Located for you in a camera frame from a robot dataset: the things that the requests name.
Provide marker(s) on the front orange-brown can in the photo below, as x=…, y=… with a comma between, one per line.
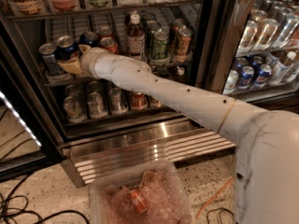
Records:
x=183, y=41

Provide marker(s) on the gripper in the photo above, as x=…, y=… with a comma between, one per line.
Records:
x=88, y=61

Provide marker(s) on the rear green soda can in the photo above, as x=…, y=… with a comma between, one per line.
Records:
x=152, y=28

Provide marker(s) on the red can in bin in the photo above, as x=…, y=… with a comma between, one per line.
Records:
x=138, y=201

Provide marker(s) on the front green soda can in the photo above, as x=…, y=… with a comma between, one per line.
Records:
x=160, y=45

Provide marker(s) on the brown tea bottle white cap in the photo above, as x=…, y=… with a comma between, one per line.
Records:
x=135, y=39

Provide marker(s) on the bottom shelf tea bottle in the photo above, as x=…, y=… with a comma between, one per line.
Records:
x=179, y=75

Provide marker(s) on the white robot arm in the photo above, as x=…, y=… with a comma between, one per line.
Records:
x=267, y=142

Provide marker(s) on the rear orange-brown can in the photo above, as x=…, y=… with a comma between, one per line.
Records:
x=174, y=27

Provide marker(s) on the bottom shelf leftmost can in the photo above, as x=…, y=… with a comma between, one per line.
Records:
x=74, y=110

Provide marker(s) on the rear red soda can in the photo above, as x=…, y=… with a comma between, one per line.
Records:
x=105, y=31

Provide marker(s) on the clear plastic bin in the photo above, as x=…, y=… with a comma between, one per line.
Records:
x=149, y=193

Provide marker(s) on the shelf silver can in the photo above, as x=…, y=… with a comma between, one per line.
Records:
x=117, y=101
x=96, y=106

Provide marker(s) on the bottom shelf red can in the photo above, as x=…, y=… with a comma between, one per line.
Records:
x=138, y=101

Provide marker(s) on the orange-brown can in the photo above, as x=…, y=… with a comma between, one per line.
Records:
x=174, y=27
x=183, y=41

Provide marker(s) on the bottom shelf orange can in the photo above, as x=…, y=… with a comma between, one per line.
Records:
x=154, y=102

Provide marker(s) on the fridge glass door right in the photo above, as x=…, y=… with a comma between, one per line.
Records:
x=254, y=32

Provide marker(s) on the front coca-cola can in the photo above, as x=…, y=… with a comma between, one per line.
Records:
x=110, y=44

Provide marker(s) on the stainless fridge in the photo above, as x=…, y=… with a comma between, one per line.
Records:
x=93, y=147

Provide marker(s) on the green soda can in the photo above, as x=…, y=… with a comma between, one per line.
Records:
x=160, y=45
x=152, y=28

